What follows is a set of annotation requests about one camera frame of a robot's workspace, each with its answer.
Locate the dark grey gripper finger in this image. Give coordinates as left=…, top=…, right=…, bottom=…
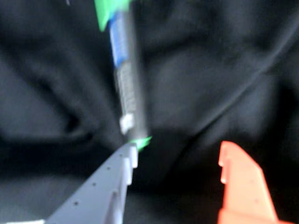
left=44, top=142, right=138, bottom=224

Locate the black fabric bag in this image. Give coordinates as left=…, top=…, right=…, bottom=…
left=0, top=0, right=299, bottom=224

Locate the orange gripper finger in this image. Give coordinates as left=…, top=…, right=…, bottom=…
left=216, top=140, right=299, bottom=224

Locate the green capped black marker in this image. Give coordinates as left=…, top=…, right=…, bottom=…
left=93, top=0, right=153, bottom=153

